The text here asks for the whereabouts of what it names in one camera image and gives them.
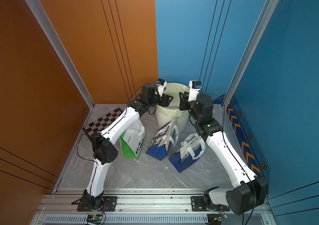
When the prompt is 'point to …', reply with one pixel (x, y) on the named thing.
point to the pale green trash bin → (170, 109)
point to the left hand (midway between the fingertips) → (169, 93)
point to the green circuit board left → (96, 219)
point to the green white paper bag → (132, 139)
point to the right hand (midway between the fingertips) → (182, 92)
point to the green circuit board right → (223, 217)
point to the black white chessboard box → (98, 125)
